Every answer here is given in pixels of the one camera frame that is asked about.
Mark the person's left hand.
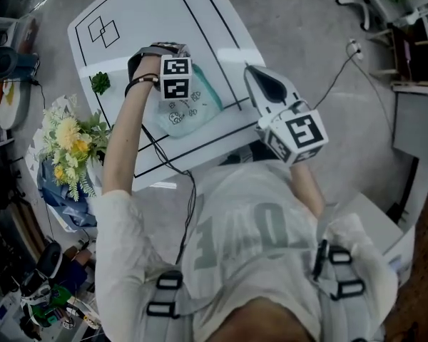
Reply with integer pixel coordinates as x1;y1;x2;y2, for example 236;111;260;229
133;55;162;82

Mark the small green succulent plant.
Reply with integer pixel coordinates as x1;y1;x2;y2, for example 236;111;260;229
91;71;112;96

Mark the person's white t-shirt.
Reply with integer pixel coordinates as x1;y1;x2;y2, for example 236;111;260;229
91;157;400;342

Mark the blue plastic bag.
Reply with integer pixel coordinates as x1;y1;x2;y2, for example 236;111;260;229
37;158;98;228

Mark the wooden stool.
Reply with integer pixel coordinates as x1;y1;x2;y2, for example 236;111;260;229
366;21;428;85

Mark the white power strip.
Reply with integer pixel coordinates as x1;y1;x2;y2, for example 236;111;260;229
345;38;365;63

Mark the teal patterned cloth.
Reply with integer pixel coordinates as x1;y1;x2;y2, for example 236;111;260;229
152;62;224;140

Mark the grey cabinet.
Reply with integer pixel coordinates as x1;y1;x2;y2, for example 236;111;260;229
392;90;428;172

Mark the person's left forearm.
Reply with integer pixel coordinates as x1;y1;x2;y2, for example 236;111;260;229
101;80;162;196

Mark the white office chair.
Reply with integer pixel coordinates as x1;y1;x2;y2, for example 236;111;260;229
335;0;428;31

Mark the round white orange-patterned pouf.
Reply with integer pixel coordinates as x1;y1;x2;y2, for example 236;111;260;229
0;78;32;130

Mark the yellow flower bouquet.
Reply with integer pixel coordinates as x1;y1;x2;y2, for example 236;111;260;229
39;96;112;202

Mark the black wrist bracelet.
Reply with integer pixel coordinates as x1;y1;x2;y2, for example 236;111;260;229
123;74;161;98

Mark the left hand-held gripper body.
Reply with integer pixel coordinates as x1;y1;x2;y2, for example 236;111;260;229
127;41;194;103

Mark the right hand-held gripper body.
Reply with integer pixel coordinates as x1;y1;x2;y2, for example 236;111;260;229
243;64;330;166

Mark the person's sneaker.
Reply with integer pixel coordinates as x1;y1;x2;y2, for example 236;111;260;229
219;143;261;167

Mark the grey harness strap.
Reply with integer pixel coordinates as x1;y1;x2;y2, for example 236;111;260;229
146;269;215;342
312;239;386;342

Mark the person's right forearm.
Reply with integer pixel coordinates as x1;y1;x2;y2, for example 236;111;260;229
288;160;327;220

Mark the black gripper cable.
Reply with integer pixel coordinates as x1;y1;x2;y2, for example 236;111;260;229
141;125;198;265

